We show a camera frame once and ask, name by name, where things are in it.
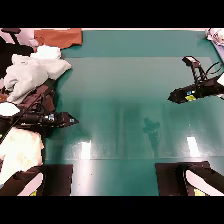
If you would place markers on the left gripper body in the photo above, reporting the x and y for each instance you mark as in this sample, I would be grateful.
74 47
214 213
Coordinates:
63 120

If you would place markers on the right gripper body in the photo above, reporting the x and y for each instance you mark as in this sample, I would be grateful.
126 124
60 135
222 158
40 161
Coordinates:
185 94

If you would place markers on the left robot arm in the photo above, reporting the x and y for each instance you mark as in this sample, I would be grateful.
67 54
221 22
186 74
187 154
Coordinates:
28 119

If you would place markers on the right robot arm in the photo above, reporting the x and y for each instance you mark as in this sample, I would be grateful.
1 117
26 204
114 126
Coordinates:
213 87

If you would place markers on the maroon garment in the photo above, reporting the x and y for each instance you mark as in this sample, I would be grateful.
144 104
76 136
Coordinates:
46 98

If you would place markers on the cream garment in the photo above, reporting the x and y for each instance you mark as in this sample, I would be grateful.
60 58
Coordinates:
20 150

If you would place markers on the light grey garment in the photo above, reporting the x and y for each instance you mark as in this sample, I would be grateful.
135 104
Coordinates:
50 66

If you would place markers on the white garment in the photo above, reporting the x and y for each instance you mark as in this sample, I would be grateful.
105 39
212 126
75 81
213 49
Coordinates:
216 36
48 52

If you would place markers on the orange garment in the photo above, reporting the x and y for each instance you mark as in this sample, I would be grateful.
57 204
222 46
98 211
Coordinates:
60 37

